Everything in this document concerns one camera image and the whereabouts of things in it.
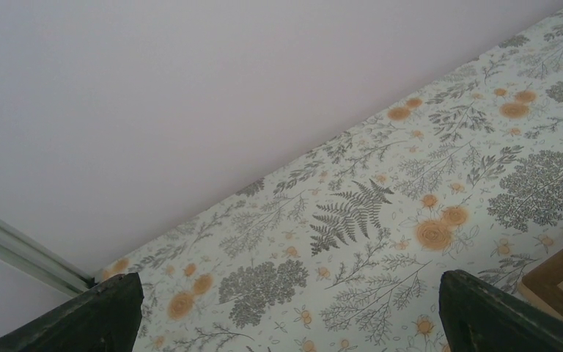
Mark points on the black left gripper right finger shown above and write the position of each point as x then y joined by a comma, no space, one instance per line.
477,316

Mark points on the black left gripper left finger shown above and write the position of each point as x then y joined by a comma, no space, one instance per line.
106,317

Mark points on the floral patterned table mat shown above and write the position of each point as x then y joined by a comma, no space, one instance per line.
343,248

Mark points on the aluminium frame post left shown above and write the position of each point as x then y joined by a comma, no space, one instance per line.
34,259

